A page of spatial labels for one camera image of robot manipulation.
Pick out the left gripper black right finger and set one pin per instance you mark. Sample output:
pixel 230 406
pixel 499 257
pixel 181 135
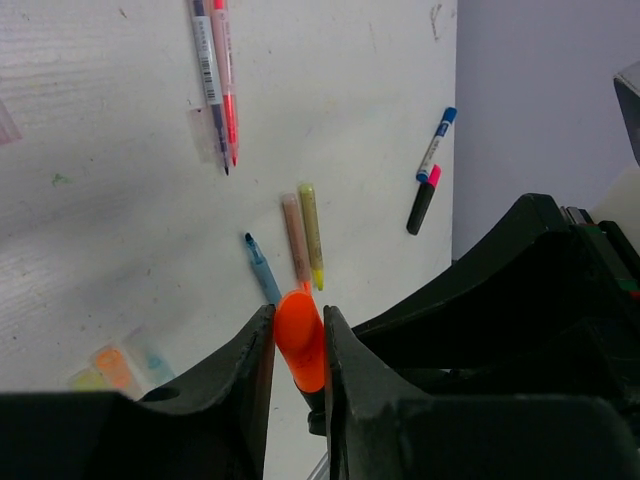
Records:
pixel 379 426

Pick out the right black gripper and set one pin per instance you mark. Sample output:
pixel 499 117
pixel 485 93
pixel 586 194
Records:
pixel 532 308

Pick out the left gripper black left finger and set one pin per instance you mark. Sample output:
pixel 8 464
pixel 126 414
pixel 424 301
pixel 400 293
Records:
pixel 210 422

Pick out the clear blue pen cap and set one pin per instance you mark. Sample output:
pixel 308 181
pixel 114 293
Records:
pixel 147 357

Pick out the black pink marker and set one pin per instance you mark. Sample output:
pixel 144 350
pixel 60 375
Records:
pixel 422 201

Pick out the orange pen cap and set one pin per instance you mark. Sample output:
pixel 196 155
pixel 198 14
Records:
pixel 111 363

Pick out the bright orange marker cap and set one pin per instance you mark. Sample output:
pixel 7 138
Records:
pixel 299 335

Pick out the yellow pen cap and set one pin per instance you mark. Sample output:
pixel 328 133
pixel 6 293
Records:
pixel 87 380

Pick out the light blue highlighter pen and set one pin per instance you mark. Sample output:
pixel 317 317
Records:
pixel 262 271

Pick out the yellow highlighter pen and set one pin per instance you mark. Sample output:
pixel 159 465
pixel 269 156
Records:
pixel 310 217

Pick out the orange highlighter pen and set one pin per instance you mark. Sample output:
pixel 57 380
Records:
pixel 297 240

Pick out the clear thin pen cap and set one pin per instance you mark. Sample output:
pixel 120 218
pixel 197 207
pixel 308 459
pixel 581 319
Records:
pixel 204 134

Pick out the thin black white pen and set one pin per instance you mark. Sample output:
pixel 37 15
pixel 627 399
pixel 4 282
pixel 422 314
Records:
pixel 205 50

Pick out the red pen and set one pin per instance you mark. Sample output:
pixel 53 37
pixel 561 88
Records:
pixel 222 38

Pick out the black orange marker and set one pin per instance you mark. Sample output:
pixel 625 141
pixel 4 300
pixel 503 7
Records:
pixel 316 418

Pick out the white blue marker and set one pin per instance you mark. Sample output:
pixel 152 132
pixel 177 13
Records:
pixel 424 170

